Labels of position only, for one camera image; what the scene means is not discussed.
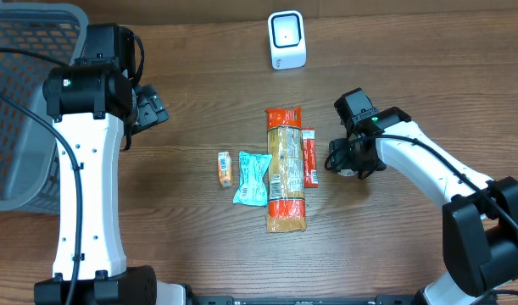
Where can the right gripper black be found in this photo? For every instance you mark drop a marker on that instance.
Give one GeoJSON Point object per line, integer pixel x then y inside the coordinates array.
{"type": "Point", "coordinates": [338, 161]}

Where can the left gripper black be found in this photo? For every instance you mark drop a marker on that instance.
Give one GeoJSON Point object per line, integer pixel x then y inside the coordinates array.
{"type": "Point", "coordinates": [153, 110]}

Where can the red snack stick package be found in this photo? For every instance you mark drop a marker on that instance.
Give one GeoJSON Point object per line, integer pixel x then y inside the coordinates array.
{"type": "Point", "coordinates": [310, 164]}

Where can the red and tan cracker package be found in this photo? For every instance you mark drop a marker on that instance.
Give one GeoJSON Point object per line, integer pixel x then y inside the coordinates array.
{"type": "Point", "coordinates": [286, 202]}

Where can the light blue tissue pack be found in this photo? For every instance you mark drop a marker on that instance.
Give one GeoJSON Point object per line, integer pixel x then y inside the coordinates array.
{"type": "Point", "coordinates": [252, 189]}

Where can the green lid jar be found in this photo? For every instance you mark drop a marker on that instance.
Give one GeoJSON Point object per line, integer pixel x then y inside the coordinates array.
{"type": "Point", "coordinates": [346, 172]}

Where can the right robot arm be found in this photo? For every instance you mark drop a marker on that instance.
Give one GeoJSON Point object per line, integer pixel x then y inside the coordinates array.
{"type": "Point", "coordinates": [479, 214]}

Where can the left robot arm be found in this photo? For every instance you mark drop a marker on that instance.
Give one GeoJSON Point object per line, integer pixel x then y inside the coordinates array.
{"type": "Point", "coordinates": [97, 105]}

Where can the white barcode scanner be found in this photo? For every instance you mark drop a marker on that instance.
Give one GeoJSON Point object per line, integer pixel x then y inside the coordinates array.
{"type": "Point", "coordinates": [287, 40]}

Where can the grey plastic shopping basket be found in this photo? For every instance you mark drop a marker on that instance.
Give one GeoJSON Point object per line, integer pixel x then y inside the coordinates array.
{"type": "Point", "coordinates": [33, 36]}

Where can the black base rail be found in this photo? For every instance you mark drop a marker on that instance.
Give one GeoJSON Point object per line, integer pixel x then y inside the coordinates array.
{"type": "Point", "coordinates": [228, 300]}

